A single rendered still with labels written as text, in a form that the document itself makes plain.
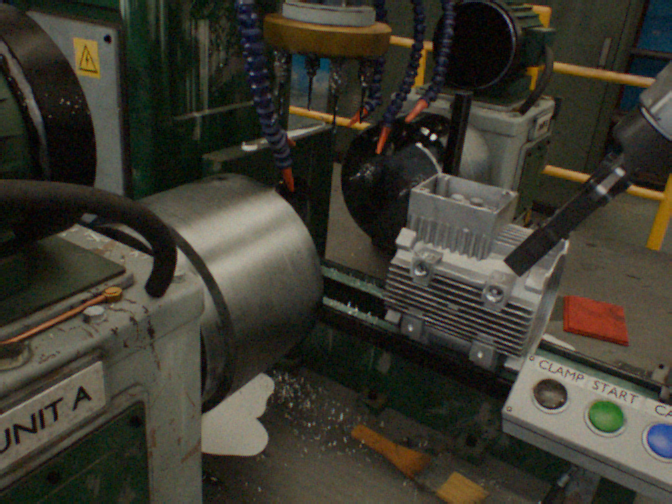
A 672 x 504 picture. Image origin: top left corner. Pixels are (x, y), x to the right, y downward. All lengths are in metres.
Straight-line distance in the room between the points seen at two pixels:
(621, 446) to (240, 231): 0.42
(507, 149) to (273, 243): 0.71
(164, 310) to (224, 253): 0.15
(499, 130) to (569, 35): 2.69
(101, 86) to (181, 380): 0.54
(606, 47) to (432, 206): 3.13
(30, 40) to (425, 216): 0.53
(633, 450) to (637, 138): 0.30
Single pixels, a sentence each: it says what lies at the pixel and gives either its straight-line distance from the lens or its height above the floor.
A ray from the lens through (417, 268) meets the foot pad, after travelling 0.83.
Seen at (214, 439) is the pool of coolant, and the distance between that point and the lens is 0.92.
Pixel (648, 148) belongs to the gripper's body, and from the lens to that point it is 0.71.
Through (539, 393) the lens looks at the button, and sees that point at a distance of 0.63.
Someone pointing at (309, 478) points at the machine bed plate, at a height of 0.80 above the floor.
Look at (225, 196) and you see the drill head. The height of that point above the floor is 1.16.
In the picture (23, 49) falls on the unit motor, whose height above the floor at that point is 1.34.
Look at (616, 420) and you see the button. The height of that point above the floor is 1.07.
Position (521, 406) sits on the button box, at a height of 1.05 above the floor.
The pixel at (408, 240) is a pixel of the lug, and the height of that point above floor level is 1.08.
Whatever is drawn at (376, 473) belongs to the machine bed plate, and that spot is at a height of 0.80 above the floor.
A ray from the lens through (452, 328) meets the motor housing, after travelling 0.85.
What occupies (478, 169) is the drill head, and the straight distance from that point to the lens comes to 1.20.
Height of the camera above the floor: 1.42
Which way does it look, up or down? 25 degrees down
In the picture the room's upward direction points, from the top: 6 degrees clockwise
